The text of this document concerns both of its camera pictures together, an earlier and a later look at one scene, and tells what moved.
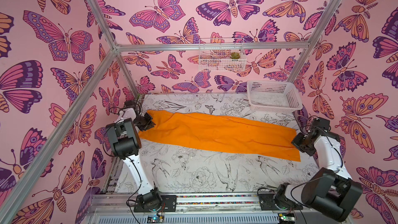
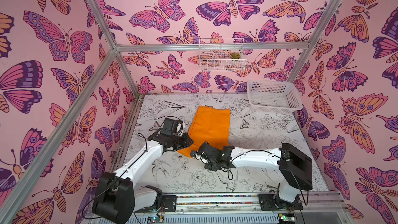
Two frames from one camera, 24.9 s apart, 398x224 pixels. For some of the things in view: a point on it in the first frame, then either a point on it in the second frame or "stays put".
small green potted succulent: (235, 55) stays put
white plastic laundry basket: (273, 96) stays put
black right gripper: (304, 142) → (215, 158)
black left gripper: (150, 123) → (186, 142)
